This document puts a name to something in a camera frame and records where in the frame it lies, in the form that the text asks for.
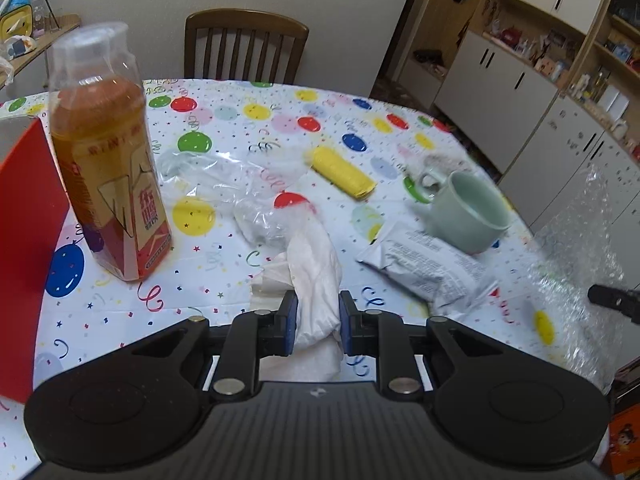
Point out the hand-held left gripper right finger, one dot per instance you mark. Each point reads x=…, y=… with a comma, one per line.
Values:
x=347, y=327

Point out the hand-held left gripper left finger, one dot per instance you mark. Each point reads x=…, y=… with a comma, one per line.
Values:
x=289, y=327

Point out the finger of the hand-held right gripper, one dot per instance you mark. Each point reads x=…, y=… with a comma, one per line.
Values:
x=617, y=301

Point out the white cloth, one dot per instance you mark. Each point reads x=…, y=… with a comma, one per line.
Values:
x=317, y=270

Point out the clear bubble wrap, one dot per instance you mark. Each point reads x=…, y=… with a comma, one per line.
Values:
x=575, y=240

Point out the silver foil packet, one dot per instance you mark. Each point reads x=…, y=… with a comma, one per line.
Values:
x=425, y=265

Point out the yellow cloth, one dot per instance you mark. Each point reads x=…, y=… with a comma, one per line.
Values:
x=342, y=172

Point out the clear plastic bag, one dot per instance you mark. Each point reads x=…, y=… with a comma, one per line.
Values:
x=225, y=180
x=5, y=70

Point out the grey fuzzy cloth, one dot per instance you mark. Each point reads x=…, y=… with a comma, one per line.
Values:
x=440, y=162

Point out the red cardboard box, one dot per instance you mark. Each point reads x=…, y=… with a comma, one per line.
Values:
x=30, y=260

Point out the orange printed box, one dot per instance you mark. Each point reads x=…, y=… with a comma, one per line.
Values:
x=625, y=440

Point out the white cabinet with stickers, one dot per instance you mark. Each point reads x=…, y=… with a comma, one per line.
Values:
x=575, y=160

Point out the pale green mug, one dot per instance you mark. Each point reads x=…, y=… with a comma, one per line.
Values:
x=467, y=215

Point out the balloon print tablecloth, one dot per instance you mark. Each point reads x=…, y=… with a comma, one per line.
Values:
x=225, y=125

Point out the white lower cabinet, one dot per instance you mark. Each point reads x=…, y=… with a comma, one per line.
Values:
x=495, y=95

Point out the patterned doormat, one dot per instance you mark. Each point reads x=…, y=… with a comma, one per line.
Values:
x=387, y=90

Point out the amber tea bottle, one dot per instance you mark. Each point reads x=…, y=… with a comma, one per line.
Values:
x=107, y=160

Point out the open wooden shelf unit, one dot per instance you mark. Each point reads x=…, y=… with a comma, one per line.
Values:
x=620, y=50

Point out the dark brown bag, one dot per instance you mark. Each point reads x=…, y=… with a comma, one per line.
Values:
x=427, y=55

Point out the red bag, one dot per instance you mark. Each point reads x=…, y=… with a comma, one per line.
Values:
x=511, y=36

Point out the brown wooden chair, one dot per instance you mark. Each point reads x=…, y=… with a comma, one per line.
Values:
x=245, y=35

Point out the tied clear plastic bag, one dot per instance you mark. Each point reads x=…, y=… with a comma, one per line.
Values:
x=5, y=70

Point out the thin black stick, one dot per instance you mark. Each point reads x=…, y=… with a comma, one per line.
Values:
x=47, y=5

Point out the yellow tissue box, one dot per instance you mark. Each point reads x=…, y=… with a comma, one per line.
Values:
x=17, y=22

